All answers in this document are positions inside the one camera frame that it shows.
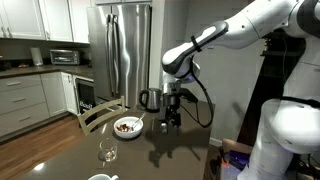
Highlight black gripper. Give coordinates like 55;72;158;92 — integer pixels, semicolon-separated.
159;94;183;135

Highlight white bowl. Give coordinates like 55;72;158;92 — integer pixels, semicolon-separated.
113;116;145;140

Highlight stainless steel electric kettle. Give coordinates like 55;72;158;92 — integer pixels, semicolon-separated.
138;87;164;114

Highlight metal spoon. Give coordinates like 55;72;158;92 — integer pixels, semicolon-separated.
130;111;148;132

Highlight brown mixed nuts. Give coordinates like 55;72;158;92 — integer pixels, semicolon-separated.
116;123;134;133

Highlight clear glass tumbler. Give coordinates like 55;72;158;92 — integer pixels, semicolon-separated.
98;137;119;163

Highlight light wooden base board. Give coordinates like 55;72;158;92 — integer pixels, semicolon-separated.
221;137;255;156

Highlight black clamp with orange grip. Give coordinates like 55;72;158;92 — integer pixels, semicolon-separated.
218;146;231;169

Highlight stainless steel refrigerator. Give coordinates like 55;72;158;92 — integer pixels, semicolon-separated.
86;3;152;109

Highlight cream wooden chair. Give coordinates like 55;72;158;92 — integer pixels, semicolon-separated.
76;95;127;137

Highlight black under-counter wine cooler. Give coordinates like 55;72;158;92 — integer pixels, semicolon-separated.
73;75;98;125

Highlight black shelf rack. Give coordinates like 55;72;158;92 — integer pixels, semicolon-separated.
237;28;308;148

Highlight white base cabinet doors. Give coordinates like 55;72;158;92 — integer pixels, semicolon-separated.
40;71;80;118

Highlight silver toaster oven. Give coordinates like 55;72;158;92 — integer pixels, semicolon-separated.
49;48;81;66

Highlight dark kitchen countertop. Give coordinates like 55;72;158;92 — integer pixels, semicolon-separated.
0;64;95;80

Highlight white paper towel roll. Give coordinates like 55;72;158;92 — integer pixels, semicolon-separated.
29;46;45;67

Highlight white drawer cabinet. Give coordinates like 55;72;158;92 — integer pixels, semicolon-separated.
0;73;51;138

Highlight white upper kitchen cabinets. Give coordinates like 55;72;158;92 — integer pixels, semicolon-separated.
0;0;92;45

